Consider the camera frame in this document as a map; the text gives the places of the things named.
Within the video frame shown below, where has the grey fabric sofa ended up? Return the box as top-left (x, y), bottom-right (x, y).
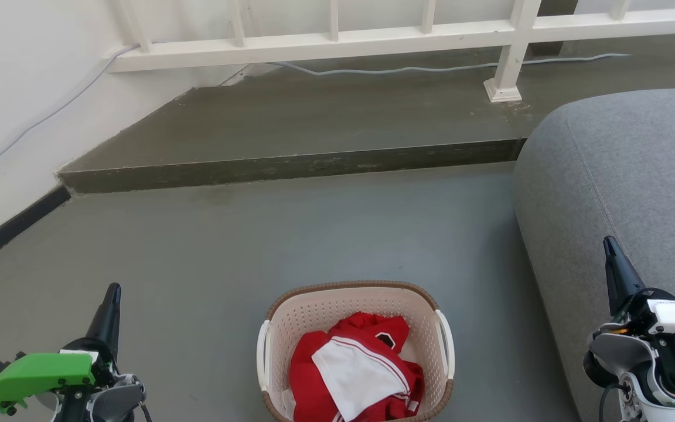
top-left (512, 88), bottom-right (675, 422)

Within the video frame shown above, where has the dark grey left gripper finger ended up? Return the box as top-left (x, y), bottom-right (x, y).
top-left (85, 284), bottom-right (117, 348)
top-left (103, 284), bottom-right (122, 353)

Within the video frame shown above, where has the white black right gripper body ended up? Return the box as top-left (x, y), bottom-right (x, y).
top-left (611, 287), bottom-right (675, 348)

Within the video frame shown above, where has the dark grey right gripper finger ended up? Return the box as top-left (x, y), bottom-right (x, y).
top-left (603, 236), bottom-right (628, 318)
top-left (608, 236), bottom-right (646, 307)

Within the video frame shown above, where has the thin grey cable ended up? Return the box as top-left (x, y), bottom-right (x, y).
top-left (0, 44), bottom-right (632, 186)

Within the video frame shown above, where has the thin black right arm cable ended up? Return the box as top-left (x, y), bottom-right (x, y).
top-left (598, 382), bottom-right (626, 422)

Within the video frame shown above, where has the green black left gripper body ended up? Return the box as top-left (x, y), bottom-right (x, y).
top-left (0, 338), bottom-right (119, 414)

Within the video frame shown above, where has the black baseboard strip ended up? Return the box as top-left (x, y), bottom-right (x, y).
top-left (0, 185), bottom-right (73, 276)

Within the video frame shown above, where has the white wooden railing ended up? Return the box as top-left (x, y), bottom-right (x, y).
top-left (106, 0), bottom-right (675, 104)

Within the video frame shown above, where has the beige perforated plastic laundry basket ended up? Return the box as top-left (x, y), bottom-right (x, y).
top-left (257, 280), bottom-right (456, 422)

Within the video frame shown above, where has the red and white jersey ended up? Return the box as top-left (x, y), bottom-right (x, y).
top-left (288, 312), bottom-right (426, 422)

